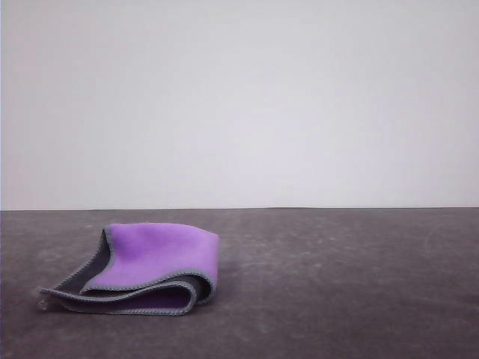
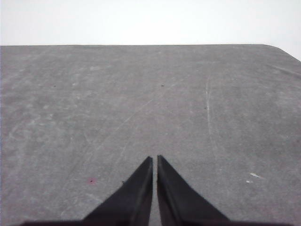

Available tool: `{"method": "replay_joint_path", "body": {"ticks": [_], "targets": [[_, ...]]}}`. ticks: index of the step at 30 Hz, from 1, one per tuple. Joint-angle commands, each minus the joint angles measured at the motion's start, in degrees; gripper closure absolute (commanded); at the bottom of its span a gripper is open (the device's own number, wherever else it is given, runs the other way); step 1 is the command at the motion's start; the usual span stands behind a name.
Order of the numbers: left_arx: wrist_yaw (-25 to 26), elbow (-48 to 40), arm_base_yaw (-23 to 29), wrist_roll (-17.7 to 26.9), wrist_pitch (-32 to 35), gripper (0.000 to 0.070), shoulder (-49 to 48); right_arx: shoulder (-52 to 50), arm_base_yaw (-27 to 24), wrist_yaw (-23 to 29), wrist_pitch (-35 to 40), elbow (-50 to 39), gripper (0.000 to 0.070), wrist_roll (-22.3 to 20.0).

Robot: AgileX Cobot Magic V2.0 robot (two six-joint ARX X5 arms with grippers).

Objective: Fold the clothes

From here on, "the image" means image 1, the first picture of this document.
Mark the purple towel with grey hem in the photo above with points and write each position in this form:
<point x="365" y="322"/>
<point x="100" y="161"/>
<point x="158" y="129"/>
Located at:
<point x="157" y="258"/>

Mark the grey table cloth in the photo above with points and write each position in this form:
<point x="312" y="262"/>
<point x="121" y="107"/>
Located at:
<point x="299" y="299"/>

